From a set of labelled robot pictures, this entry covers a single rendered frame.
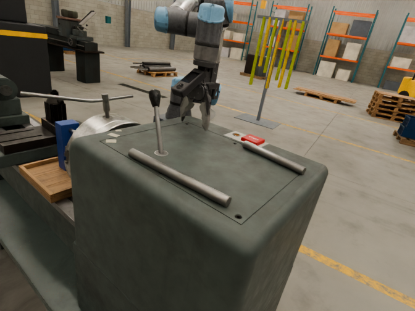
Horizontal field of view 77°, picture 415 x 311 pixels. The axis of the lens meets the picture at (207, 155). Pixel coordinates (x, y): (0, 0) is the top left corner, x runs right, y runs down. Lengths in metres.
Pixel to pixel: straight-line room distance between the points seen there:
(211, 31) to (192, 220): 0.54
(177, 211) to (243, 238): 0.14
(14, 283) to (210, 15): 1.90
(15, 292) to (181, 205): 1.69
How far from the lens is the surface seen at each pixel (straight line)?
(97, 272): 0.95
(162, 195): 0.54
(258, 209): 0.54
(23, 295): 2.08
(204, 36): 0.82
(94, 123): 0.98
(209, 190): 0.52
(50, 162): 1.47
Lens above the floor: 1.55
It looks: 24 degrees down
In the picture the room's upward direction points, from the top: 9 degrees clockwise
